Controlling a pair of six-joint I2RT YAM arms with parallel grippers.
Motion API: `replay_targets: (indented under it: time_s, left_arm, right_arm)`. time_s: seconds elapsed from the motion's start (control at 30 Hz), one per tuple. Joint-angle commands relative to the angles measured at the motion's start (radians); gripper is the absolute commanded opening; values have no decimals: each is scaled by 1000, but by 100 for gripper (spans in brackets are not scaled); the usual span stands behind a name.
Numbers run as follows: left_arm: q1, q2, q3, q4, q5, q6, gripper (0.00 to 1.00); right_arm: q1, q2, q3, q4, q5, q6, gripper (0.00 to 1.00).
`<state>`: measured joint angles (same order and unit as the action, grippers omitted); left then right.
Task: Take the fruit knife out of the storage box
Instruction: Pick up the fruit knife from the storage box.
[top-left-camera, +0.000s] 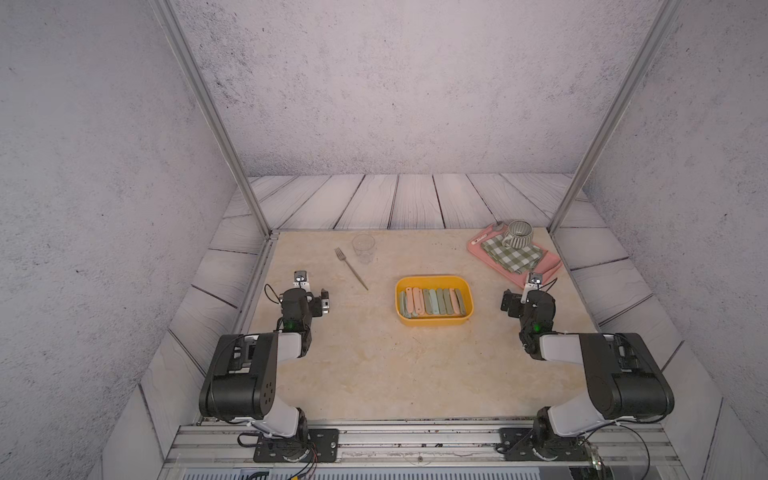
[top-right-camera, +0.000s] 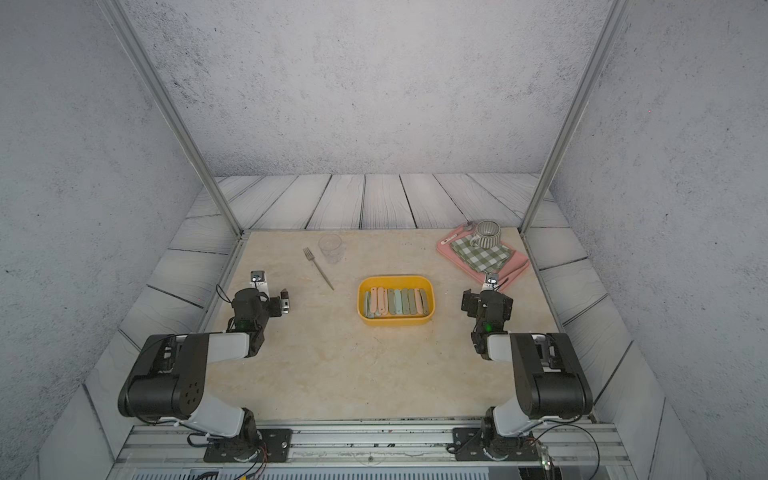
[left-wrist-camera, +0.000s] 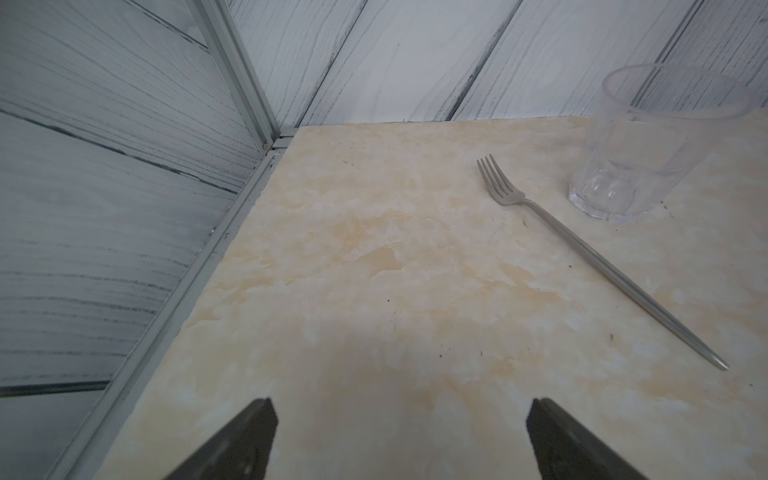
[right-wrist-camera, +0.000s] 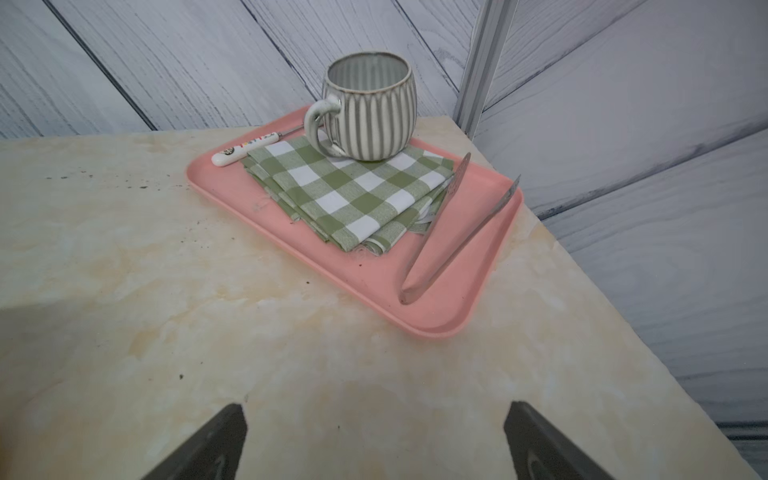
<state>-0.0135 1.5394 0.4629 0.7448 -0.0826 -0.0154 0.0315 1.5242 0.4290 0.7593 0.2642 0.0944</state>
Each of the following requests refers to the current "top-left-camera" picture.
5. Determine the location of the yellow plastic storage box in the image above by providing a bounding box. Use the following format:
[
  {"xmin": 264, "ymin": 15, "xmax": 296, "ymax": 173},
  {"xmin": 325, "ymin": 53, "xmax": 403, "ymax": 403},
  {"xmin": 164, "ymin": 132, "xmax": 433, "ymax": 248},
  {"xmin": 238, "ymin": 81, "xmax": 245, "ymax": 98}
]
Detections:
[{"xmin": 395, "ymin": 275, "xmax": 474, "ymax": 327}]

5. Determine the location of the clear drinking glass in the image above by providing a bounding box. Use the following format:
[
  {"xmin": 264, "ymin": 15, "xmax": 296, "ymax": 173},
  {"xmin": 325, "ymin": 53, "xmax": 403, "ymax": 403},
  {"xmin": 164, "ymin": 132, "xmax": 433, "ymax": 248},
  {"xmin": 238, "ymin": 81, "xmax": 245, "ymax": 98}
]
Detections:
[{"xmin": 352, "ymin": 234, "xmax": 376, "ymax": 264}]

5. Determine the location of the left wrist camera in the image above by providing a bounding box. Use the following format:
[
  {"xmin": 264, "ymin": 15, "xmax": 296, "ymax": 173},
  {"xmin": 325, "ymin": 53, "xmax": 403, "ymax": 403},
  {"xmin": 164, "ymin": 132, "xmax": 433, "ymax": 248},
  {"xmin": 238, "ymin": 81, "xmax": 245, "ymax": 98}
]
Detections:
[{"xmin": 293, "ymin": 270, "xmax": 311, "ymax": 292}]

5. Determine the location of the aluminium front rail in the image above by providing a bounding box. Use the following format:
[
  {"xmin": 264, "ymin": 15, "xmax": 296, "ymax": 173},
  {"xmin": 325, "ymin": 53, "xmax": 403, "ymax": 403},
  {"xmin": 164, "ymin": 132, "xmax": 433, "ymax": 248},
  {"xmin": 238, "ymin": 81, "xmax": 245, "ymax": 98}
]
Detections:
[{"xmin": 159, "ymin": 417, "xmax": 688, "ymax": 479}]

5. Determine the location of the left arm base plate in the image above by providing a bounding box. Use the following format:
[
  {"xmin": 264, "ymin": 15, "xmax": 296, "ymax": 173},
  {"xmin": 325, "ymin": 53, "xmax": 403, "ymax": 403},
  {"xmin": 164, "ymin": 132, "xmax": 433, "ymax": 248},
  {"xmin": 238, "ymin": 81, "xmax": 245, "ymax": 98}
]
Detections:
[{"xmin": 253, "ymin": 428, "xmax": 340, "ymax": 463}]

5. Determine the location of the silver metal fork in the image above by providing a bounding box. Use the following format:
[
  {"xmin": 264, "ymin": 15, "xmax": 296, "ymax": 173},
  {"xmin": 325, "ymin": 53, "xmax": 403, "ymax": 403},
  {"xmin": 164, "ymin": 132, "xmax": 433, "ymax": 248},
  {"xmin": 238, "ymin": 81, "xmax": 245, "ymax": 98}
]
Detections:
[{"xmin": 334, "ymin": 247, "xmax": 369, "ymax": 291}]

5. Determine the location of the aluminium frame post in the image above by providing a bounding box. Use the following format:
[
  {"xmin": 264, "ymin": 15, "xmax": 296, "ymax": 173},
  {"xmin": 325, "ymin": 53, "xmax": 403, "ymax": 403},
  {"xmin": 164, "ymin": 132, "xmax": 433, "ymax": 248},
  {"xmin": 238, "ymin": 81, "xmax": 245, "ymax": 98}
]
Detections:
[
  {"xmin": 547, "ymin": 0, "xmax": 682, "ymax": 235},
  {"xmin": 150, "ymin": 0, "xmax": 271, "ymax": 237}
]

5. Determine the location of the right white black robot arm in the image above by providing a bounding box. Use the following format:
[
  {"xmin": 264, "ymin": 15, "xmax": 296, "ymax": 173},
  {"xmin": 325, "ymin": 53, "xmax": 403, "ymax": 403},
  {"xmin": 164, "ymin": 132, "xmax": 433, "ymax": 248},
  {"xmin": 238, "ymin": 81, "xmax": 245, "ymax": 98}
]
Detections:
[{"xmin": 501, "ymin": 290, "xmax": 675, "ymax": 456}]

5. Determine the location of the right aluminium frame post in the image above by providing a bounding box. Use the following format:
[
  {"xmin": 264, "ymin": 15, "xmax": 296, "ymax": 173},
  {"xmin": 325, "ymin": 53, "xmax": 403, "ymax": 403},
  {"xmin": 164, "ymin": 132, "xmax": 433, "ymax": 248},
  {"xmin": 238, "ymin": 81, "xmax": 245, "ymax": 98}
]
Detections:
[{"xmin": 547, "ymin": 0, "xmax": 682, "ymax": 235}]

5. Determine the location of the green checkered cloth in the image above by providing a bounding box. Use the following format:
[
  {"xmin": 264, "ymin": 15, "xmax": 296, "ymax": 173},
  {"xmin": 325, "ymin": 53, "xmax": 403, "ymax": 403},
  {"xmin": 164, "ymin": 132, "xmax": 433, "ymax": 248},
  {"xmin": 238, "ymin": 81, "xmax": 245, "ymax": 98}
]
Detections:
[{"xmin": 480, "ymin": 236, "xmax": 546, "ymax": 274}]

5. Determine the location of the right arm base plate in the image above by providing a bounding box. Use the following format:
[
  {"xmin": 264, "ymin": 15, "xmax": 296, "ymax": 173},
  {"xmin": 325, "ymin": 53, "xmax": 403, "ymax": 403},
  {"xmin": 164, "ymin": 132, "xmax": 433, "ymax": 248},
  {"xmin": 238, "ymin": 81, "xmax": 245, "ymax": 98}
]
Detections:
[{"xmin": 495, "ymin": 428, "xmax": 591, "ymax": 462}]

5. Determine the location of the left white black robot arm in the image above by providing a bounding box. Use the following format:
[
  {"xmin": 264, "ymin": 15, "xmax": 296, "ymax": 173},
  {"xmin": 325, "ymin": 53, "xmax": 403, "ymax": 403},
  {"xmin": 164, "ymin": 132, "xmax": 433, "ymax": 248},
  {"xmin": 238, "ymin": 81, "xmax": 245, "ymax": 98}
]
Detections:
[{"xmin": 198, "ymin": 287, "xmax": 330, "ymax": 442}]

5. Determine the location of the pink cutting board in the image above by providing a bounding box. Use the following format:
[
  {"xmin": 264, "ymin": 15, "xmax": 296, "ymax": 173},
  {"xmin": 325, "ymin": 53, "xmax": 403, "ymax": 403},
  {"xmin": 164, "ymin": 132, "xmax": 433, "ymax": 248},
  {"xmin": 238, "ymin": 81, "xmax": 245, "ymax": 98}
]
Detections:
[{"xmin": 467, "ymin": 220, "xmax": 562, "ymax": 288}]

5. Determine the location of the left aluminium frame post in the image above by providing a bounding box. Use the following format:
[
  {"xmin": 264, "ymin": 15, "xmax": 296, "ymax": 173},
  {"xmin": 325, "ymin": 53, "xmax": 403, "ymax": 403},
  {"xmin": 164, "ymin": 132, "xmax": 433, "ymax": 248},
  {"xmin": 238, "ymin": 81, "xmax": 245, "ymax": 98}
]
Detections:
[{"xmin": 150, "ymin": 0, "xmax": 271, "ymax": 237}]

